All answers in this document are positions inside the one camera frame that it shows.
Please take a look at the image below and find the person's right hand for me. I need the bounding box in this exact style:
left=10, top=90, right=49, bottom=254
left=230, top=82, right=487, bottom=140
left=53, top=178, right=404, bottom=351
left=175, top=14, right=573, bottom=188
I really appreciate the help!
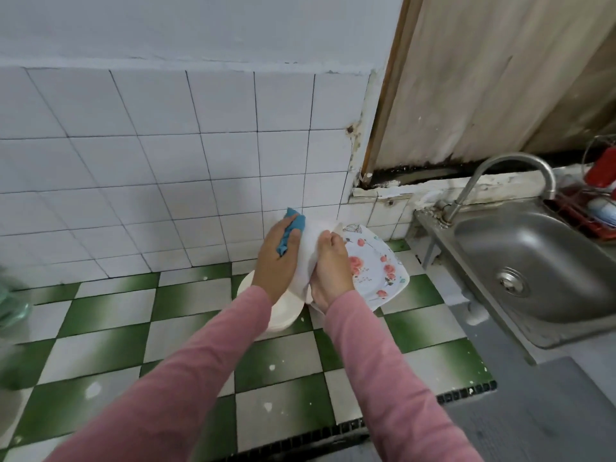
left=308, top=230, right=356, bottom=314

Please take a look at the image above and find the weathered wooden board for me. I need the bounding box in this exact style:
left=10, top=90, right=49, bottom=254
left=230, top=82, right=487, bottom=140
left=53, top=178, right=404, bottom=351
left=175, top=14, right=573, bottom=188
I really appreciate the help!
left=364, top=0, right=616, bottom=184

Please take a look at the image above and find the stack of floral plates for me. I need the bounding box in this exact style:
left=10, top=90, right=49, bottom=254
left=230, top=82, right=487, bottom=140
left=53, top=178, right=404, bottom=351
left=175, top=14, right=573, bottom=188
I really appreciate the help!
left=332, top=223, right=411, bottom=312

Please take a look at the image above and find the red plastic cutlery cup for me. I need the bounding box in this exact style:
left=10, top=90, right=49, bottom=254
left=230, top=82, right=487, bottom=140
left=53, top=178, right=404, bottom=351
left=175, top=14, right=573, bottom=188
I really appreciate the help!
left=584, top=144, right=616, bottom=191

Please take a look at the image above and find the wire dish rack red tray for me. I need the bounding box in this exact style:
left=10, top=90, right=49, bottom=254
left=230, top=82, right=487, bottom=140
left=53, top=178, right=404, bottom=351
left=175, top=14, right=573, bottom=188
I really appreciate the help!
left=552, top=185, right=616, bottom=243

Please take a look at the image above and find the blue cleaning cloth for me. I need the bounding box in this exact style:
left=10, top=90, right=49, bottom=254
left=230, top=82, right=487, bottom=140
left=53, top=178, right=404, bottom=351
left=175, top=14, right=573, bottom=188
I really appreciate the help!
left=277, top=207, right=307, bottom=259

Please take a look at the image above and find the chrome faucet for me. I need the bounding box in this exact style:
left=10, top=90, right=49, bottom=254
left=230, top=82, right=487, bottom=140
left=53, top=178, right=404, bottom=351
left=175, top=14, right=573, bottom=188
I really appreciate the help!
left=440, top=153, right=558, bottom=226

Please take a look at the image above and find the white bowl with blue rim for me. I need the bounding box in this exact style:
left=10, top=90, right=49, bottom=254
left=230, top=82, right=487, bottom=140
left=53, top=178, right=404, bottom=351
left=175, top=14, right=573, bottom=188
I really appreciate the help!
left=587, top=195, right=616, bottom=229

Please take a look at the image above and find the clear bottle with green liquid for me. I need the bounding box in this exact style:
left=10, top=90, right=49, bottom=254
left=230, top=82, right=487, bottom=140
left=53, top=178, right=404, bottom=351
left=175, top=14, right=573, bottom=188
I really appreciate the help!
left=0, top=282, right=32, bottom=335

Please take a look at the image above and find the green checkered tile countertop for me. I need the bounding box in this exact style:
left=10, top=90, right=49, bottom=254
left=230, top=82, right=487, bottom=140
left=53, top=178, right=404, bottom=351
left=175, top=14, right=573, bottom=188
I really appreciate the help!
left=0, top=237, right=500, bottom=462

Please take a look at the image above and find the person's right forearm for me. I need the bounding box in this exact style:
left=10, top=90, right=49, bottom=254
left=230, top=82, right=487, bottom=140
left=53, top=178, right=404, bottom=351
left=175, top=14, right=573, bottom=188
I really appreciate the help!
left=322, top=288, right=484, bottom=462

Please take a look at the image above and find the person's left hand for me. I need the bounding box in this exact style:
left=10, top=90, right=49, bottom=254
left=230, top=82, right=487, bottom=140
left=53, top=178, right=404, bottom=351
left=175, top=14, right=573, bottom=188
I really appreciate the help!
left=251, top=214, right=305, bottom=307

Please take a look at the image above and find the person's left forearm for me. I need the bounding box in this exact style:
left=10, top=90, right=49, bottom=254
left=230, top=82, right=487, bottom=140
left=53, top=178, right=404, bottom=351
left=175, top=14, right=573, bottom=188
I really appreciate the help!
left=43, top=286, right=275, bottom=462

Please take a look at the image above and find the stainless steel sink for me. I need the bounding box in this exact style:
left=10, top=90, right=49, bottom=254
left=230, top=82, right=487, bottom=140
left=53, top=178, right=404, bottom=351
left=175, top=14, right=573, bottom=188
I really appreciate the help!
left=412, top=192, right=616, bottom=352

